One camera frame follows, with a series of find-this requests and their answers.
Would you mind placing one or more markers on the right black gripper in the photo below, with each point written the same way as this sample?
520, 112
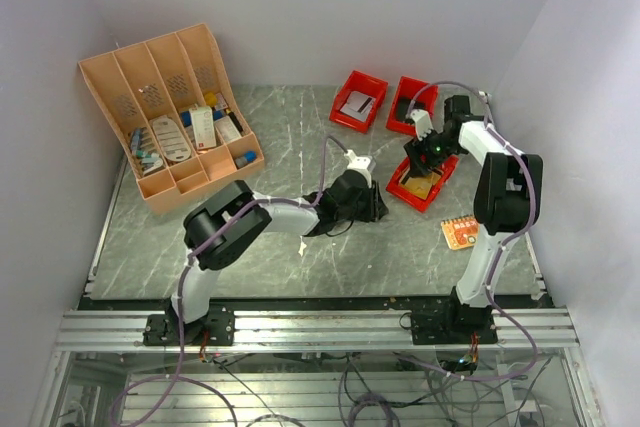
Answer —
415, 150

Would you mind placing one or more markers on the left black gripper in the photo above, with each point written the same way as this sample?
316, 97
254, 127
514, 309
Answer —
377, 209

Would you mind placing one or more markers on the red bin with gold cards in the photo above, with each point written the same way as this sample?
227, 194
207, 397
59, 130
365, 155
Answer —
393, 187

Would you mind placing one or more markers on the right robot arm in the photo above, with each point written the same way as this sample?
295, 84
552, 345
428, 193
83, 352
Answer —
506, 202

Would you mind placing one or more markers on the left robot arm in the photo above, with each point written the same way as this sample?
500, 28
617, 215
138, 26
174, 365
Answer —
218, 233

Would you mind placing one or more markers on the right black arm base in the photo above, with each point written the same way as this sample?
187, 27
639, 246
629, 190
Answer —
449, 324

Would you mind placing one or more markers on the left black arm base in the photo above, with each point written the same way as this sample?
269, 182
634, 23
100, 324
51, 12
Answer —
216, 328

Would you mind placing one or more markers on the red bin with black cards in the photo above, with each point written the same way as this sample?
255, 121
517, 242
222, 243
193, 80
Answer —
407, 88

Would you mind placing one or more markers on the black cards stack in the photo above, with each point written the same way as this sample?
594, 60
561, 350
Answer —
402, 107

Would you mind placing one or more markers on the white cards stack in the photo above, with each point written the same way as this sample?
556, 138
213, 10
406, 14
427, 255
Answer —
358, 106

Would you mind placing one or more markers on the red bin with white cards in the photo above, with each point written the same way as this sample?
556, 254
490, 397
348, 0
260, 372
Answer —
364, 83

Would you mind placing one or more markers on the orange spiral notebook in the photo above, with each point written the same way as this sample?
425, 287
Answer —
460, 233

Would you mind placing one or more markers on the blue capped bottle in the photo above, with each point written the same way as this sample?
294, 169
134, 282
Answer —
245, 159

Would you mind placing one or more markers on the white small box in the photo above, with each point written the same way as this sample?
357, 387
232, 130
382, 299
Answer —
227, 129

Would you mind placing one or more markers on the white red box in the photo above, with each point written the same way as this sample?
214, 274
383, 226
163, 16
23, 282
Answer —
202, 122

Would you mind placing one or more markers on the yellow small item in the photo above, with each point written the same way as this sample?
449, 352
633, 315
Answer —
211, 100

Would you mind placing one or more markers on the white oval remote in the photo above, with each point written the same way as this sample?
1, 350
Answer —
173, 144

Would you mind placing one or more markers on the orange desk organizer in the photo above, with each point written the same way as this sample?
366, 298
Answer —
170, 103

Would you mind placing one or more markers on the pens bundle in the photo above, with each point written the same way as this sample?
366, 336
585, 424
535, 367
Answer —
146, 156

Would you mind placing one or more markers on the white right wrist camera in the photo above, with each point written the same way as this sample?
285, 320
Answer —
422, 123

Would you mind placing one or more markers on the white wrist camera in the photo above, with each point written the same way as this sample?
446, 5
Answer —
364, 165
422, 123

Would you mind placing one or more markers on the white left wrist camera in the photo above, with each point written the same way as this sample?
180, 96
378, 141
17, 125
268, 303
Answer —
364, 165

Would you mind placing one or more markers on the aluminium rail frame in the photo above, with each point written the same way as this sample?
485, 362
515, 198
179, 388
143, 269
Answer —
121, 332

